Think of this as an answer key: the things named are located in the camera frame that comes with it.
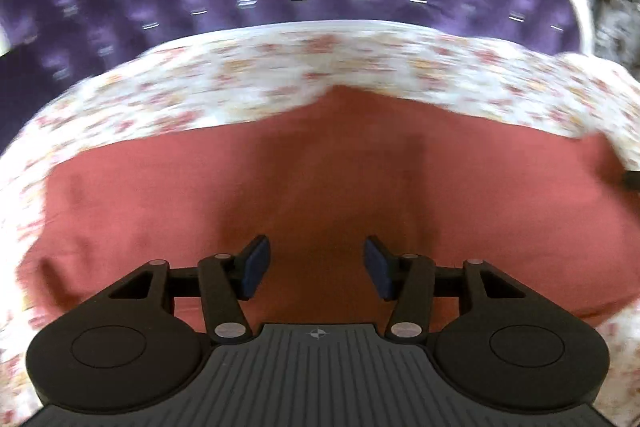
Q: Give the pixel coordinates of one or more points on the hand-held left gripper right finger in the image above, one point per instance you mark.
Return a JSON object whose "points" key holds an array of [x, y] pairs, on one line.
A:
{"points": [[379, 269]]}

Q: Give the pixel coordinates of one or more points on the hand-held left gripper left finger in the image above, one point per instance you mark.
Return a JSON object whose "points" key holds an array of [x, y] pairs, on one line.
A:
{"points": [[255, 268]]}

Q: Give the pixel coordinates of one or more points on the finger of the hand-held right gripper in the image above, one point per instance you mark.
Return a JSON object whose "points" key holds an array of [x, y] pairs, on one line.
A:
{"points": [[632, 179]]}

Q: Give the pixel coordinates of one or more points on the rust red pants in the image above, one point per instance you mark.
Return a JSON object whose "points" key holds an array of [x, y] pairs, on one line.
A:
{"points": [[320, 187]]}

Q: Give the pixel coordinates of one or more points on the floral printed blanket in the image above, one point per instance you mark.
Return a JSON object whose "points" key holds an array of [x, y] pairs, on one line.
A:
{"points": [[250, 77]]}

